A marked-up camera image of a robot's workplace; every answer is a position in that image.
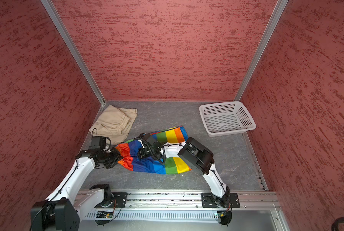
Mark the corner aluminium profile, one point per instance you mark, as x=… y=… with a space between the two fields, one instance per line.
x=272 y=23
x=58 y=23

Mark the beige drawstring shorts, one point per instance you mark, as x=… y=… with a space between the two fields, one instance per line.
x=114 y=123

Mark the aluminium mounting rail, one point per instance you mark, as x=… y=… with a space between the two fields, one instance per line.
x=191 y=200

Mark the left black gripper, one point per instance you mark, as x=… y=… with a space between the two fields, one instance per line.
x=117 y=158

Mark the white perforated plastic basket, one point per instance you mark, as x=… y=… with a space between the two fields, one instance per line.
x=227 y=118

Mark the left small circuit board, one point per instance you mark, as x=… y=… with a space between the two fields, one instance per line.
x=104 y=214

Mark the white slotted cable duct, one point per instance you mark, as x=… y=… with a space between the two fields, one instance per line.
x=207 y=216

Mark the small circuit board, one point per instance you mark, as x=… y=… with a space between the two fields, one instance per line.
x=224 y=215
x=104 y=214

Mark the colourful blue orange shorts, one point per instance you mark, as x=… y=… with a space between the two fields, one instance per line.
x=174 y=139

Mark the left corner aluminium profile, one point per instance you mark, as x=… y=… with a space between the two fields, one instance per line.
x=58 y=23

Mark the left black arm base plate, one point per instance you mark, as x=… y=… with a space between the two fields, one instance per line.
x=115 y=200

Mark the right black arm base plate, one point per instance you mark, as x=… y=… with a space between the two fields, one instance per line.
x=235 y=200

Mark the right corner aluminium profile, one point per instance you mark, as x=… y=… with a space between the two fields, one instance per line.
x=272 y=23

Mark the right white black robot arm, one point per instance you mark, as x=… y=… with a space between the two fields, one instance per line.
x=200 y=159

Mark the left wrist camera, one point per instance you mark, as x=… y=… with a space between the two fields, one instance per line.
x=100 y=143

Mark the right small circuit board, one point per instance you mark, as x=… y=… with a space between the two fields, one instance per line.
x=224 y=215

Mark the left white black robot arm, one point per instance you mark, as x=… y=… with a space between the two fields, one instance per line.
x=60 y=211

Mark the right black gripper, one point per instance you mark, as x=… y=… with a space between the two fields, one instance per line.
x=142 y=155

